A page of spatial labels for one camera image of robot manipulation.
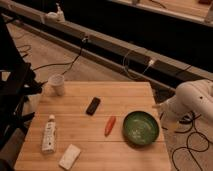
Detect long metal rail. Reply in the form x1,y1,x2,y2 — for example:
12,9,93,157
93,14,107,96
0,0,213,86

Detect black cables at right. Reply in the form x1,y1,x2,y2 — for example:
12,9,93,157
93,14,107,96
159,111,213,171

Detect black stand at left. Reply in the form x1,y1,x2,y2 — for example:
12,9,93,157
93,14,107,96
0,14,44,171

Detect white tube with cap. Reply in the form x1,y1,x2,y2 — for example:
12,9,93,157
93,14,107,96
41,115,56,153

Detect white sponge block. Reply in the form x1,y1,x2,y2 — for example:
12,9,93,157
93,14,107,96
59,144,81,170

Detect black cable on floor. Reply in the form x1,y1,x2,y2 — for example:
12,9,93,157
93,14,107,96
16,36,90,76

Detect orange carrot toy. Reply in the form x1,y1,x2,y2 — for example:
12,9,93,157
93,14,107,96
105,116,116,136

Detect white cable on rail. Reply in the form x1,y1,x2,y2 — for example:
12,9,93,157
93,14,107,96
121,49,156,81

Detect white clamp on rail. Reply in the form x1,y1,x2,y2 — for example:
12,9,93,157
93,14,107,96
46,3,65,22

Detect white ceramic cup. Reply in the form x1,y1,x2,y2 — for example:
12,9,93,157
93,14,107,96
48,74,65,96

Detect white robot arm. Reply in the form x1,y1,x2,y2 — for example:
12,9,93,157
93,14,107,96
154,79,213,122

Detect green bowl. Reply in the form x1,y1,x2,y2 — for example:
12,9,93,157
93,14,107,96
122,111,159,146

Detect black eraser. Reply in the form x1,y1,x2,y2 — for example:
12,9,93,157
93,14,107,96
86,97,101,115

